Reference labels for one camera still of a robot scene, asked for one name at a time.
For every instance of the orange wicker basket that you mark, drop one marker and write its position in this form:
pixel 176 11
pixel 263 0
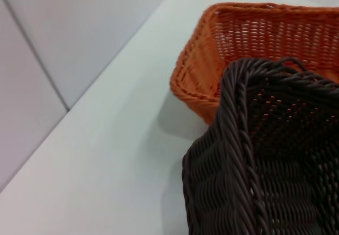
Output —
pixel 201 68

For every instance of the dark brown wicker basket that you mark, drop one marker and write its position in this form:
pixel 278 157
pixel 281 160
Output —
pixel 278 171

